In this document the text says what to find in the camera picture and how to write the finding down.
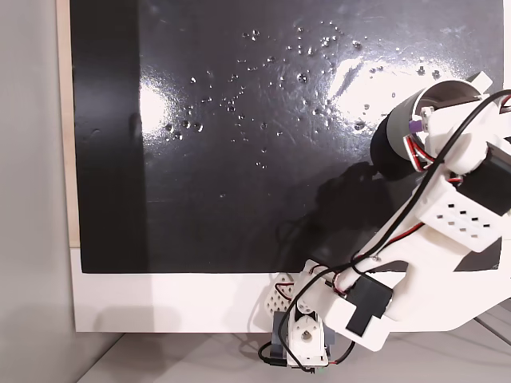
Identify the grey steel mug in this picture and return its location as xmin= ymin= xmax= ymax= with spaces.
xmin=369 ymin=70 xmax=494 ymax=183

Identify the glossy black mat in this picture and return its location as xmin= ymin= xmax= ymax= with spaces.
xmin=69 ymin=0 xmax=504 ymax=275

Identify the beige wooden board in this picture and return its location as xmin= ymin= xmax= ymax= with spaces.
xmin=55 ymin=0 xmax=83 ymax=251

